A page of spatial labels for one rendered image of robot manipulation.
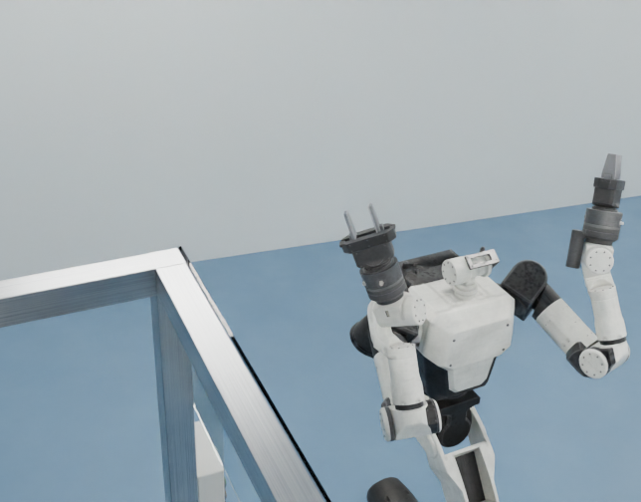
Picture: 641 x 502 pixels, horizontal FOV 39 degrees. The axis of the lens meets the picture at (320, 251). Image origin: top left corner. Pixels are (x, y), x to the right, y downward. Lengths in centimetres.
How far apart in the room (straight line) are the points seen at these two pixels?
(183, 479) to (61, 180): 264
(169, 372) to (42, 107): 263
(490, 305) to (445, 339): 15
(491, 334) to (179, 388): 87
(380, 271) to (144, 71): 251
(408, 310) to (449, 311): 29
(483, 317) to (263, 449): 113
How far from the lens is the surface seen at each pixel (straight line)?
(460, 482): 250
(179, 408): 184
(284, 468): 123
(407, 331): 219
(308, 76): 446
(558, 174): 544
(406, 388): 201
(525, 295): 239
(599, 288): 236
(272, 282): 457
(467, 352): 230
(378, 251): 192
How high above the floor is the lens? 251
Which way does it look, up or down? 31 degrees down
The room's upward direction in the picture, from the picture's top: 3 degrees clockwise
